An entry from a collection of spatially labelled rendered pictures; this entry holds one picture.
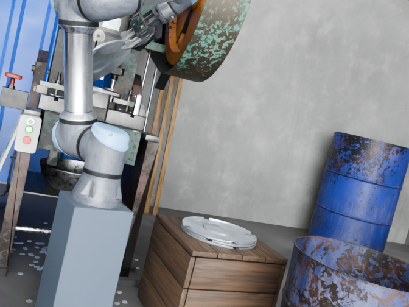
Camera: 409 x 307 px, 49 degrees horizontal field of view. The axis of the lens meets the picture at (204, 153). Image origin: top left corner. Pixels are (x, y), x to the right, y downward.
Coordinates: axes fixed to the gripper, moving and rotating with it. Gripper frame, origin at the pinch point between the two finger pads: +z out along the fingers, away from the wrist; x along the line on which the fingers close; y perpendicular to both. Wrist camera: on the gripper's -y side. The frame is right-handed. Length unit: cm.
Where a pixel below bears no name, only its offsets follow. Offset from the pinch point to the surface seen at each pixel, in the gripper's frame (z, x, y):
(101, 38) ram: 10.5, -13.9, -11.3
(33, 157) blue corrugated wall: 126, -20, -99
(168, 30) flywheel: -7, -20, -61
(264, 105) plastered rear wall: -15, 17, -201
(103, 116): 25.3, 16.0, -8.0
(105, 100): 21.2, 10.8, -8.5
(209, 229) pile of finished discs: 6, 78, 1
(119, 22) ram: 1.5, -16.8, -16.0
